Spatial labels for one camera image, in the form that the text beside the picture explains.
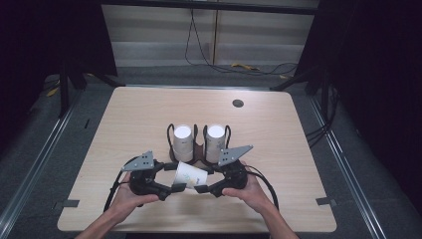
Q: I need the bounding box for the person's right hand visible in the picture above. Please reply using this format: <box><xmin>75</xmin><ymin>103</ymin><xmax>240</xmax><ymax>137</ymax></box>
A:
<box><xmin>221</xmin><ymin>161</ymin><xmax>277</xmax><ymax>216</ymax></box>

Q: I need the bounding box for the person's left hand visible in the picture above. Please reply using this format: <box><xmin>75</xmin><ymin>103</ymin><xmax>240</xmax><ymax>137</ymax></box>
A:
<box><xmin>105</xmin><ymin>171</ymin><xmax>160</xmax><ymax>224</ymax></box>

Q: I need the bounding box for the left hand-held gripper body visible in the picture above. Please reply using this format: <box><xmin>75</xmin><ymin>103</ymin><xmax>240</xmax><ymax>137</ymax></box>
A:
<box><xmin>120</xmin><ymin>150</ymin><xmax>165</xmax><ymax>197</ymax></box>

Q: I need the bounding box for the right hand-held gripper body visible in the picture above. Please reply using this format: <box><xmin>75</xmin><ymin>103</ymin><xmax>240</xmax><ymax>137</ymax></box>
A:
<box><xmin>214</xmin><ymin>144</ymin><xmax>254</xmax><ymax>197</ymax></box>

